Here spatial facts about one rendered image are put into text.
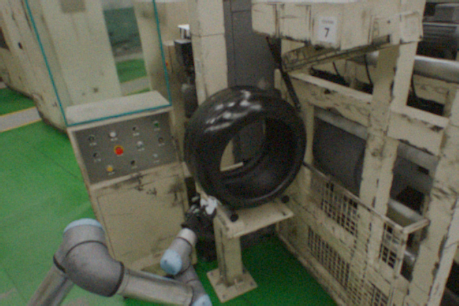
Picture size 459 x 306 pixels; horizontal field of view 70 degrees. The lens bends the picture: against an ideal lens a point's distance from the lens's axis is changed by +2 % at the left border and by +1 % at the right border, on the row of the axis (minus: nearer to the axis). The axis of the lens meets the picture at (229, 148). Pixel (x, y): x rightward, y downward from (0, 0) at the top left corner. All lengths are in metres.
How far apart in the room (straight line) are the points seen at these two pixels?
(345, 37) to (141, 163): 1.32
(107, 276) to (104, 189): 1.04
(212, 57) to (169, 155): 0.71
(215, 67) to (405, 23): 0.82
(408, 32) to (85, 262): 1.17
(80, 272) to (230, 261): 1.39
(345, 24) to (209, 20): 0.66
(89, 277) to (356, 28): 1.08
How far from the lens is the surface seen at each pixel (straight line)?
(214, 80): 1.63
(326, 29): 1.21
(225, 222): 1.57
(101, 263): 1.00
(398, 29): 1.20
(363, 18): 1.22
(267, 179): 1.72
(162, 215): 2.16
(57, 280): 1.15
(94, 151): 1.93
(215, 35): 1.60
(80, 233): 1.07
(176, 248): 1.21
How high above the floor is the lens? 1.86
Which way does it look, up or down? 27 degrees down
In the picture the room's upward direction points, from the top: 5 degrees counter-clockwise
